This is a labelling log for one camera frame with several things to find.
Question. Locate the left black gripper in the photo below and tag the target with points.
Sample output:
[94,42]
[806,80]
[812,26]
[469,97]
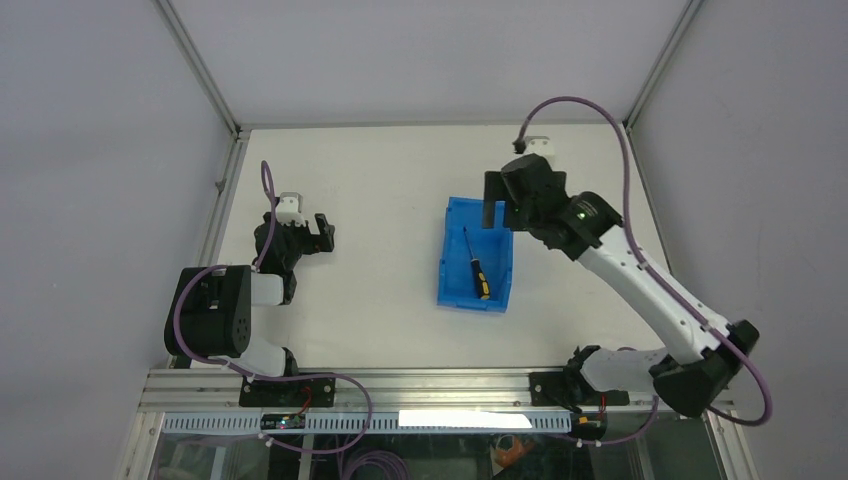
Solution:
[314,243]

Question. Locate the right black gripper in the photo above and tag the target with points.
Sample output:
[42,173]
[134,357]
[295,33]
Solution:
[495,189]

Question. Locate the black yellow screwdriver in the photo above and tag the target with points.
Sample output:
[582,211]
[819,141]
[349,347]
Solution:
[481,283]

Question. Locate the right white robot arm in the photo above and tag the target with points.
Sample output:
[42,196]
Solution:
[701,352]

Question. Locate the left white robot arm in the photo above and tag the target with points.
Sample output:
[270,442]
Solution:
[210,319]

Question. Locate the blue plastic bin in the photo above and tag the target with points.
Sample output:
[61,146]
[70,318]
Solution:
[464,239]

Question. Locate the orange object under table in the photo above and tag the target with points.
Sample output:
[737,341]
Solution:
[508,449]

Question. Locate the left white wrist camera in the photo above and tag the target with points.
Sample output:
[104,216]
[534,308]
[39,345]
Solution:
[288,209]

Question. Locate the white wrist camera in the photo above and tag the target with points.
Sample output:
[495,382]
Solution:
[540,145]
[288,209]

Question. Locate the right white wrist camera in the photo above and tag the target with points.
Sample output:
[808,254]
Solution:
[540,145]

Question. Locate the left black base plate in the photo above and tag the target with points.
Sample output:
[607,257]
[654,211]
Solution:
[319,393]

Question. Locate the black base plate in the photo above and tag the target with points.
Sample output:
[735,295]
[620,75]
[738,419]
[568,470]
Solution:
[319,393]
[558,388]

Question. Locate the white slotted cable duct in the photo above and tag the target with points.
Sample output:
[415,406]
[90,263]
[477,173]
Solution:
[407,421]

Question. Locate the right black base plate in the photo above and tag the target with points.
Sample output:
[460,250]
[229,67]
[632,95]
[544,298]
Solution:
[558,388]

